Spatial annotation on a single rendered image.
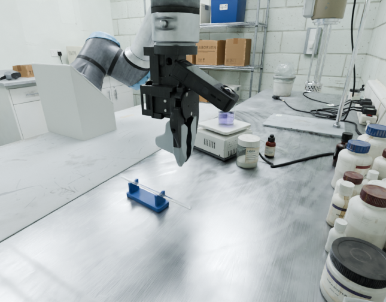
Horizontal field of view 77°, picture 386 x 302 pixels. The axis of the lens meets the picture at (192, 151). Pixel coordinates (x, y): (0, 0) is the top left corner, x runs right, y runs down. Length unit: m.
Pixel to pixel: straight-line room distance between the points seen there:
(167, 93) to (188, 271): 0.28
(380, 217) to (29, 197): 0.66
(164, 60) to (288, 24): 2.78
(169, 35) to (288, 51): 2.79
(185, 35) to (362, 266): 0.38
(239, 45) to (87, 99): 2.22
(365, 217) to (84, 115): 0.81
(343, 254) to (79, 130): 0.81
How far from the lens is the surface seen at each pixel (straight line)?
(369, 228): 0.46
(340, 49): 3.10
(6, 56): 3.50
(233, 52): 2.92
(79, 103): 0.90
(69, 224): 0.53
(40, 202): 0.62
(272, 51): 3.17
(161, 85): 0.43
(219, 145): 0.69
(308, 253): 0.46
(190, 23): 0.40
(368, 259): 0.38
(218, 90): 0.38
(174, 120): 0.40
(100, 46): 1.03
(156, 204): 0.50
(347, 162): 0.62
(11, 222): 0.59
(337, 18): 1.05
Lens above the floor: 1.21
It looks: 24 degrees down
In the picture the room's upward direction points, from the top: straight up
